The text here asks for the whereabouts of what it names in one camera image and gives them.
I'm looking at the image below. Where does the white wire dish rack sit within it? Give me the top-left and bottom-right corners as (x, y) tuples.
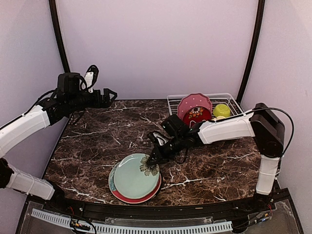
(167, 92), (247, 142)

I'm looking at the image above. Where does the pale yellow mug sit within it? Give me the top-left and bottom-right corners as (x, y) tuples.
(212, 116), (226, 121)

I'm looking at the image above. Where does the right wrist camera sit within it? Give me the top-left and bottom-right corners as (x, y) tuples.
(148, 131), (170, 146)

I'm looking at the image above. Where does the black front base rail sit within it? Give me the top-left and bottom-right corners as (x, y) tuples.
(27, 189), (290, 220)

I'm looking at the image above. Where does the right black frame post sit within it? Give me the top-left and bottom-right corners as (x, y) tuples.
(236, 0), (266, 105)

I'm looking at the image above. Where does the small red flower plate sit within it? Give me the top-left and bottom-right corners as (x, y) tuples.
(182, 106), (212, 128)

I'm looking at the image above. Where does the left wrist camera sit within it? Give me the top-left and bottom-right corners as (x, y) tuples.
(84, 65), (99, 93)

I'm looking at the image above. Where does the pink dotted bowl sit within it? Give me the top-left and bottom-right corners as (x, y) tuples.
(177, 93), (213, 119)

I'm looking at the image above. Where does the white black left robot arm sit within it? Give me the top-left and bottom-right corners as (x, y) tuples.
(0, 69), (117, 213)

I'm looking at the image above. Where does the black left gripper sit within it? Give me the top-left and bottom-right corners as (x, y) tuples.
(67, 88), (117, 112)

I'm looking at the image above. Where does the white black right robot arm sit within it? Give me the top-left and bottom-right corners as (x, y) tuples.
(146, 103), (291, 212)

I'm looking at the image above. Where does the lime green cup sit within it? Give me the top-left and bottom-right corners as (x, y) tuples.
(213, 104), (231, 117)

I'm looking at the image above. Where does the light teal flower plate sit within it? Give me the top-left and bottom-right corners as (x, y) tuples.
(113, 154), (160, 199)

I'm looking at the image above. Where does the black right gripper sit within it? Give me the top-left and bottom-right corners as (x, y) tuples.
(146, 134), (185, 165)

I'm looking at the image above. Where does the red teal flower plate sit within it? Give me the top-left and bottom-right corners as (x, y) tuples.
(109, 164), (162, 204)

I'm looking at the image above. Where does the striped rim cream plate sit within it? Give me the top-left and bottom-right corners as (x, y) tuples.
(156, 180), (163, 195)

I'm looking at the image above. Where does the white slotted cable duct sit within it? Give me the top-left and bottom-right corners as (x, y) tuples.
(31, 208), (233, 234)

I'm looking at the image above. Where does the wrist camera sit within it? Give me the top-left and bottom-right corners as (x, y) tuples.
(84, 65), (99, 93)
(148, 131), (170, 146)

